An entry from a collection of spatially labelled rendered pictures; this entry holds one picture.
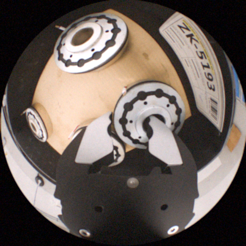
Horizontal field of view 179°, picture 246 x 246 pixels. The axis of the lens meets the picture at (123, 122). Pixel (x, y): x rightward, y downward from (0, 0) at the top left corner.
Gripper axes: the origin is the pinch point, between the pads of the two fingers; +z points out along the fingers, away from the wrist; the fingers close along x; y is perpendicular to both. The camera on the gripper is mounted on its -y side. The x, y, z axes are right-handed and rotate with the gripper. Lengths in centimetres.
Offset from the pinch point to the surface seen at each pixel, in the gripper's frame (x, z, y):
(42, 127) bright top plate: -18.3, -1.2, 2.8
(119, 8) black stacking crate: -2.1, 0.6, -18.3
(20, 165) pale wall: -312, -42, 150
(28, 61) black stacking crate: -16.0, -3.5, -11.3
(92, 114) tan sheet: -6.0, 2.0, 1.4
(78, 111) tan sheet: -8.6, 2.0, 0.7
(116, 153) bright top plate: -1.8, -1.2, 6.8
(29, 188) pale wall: -276, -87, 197
